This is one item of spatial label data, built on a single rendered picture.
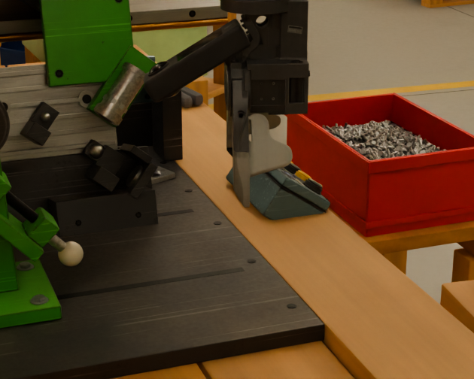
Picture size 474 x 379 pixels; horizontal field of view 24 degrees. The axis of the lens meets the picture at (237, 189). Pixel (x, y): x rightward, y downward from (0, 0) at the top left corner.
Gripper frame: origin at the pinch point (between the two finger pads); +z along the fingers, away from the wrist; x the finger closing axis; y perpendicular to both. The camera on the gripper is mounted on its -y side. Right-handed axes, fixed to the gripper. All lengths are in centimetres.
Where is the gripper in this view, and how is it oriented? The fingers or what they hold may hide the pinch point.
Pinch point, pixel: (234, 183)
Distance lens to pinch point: 116.1
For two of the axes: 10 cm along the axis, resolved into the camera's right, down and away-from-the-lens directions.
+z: 0.0, 9.4, 3.4
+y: 10.0, -0.2, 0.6
